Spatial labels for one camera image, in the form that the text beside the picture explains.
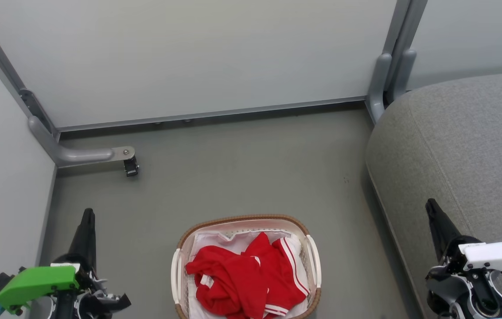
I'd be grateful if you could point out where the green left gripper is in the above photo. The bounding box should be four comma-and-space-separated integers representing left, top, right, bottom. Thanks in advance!
0, 208, 101, 311

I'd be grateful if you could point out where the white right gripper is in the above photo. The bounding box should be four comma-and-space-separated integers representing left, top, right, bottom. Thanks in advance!
425, 198, 502, 276

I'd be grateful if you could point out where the red shirt with white stripes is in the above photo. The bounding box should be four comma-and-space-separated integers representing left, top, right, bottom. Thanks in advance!
185, 232, 311, 319

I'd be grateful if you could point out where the grey fabric sofa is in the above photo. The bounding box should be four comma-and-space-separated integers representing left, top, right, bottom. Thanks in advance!
365, 71, 502, 319

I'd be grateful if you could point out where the long grey partition foot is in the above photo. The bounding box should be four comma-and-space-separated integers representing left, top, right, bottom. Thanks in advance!
28, 116, 136, 168

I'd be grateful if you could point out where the black caster wheel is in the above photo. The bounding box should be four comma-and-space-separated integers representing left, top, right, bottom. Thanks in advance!
123, 156, 140, 177

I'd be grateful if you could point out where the white laundry basket brown rim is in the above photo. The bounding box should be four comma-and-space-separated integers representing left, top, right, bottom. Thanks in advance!
171, 214, 322, 319

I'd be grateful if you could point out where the white basket liner cloth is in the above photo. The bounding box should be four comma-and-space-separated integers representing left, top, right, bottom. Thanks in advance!
187, 228, 311, 319

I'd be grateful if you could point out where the short grey partition foot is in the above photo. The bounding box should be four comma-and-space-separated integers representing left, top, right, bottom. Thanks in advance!
366, 53, 393, 125
388, 48, 417, 105

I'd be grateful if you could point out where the grey partition bottom rail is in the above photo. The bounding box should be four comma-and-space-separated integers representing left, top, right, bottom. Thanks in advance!
56, 96, 367, 132

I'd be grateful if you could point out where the plain grey partition post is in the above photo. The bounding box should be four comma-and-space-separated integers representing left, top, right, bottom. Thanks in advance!
381, 0, 428, 96

